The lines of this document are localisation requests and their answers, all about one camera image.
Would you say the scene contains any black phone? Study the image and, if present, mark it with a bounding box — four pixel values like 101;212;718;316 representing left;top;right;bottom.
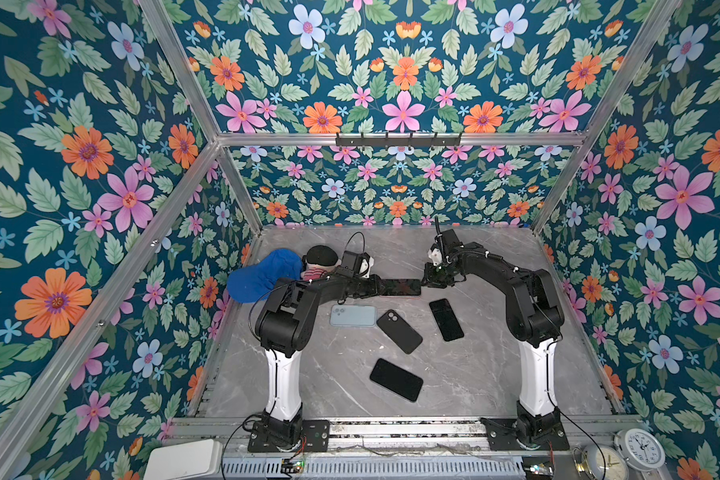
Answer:
370;359;424;403
378;279;422;297
429;299;464;342

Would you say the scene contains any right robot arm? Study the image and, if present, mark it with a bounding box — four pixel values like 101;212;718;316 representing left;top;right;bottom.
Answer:
422;225;565;450

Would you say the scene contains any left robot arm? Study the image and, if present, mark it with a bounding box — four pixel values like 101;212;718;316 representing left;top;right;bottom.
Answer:
254;252;381;450

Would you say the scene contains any light blue phone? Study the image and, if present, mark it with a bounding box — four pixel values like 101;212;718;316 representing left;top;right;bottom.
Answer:
329;304;377;328

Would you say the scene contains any black phone front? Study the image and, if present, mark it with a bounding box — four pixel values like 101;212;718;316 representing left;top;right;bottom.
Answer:
370;359;424;403

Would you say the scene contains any doll with black hair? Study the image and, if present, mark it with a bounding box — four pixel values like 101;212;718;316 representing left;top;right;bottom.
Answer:
301;245;341;281

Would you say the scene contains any brass alarm clock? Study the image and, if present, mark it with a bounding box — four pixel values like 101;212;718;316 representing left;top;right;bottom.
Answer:
576;444;629;480

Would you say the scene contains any white box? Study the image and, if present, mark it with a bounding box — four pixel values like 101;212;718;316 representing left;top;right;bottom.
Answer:
144;439;223;480

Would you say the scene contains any white clock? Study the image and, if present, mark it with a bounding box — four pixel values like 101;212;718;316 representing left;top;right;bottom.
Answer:
614;428;666;472

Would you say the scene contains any black phone case with camera hole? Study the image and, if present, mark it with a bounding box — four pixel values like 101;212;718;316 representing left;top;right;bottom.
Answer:
376;309;423;355

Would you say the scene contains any metal hook rail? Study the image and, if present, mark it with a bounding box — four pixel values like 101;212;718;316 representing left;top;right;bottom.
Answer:
335;132;462;149

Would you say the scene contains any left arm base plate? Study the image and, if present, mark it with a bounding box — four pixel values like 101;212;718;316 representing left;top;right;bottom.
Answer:
247;420;331;453

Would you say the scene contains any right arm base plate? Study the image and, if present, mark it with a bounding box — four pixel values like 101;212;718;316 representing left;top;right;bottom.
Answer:
479;417;570;452

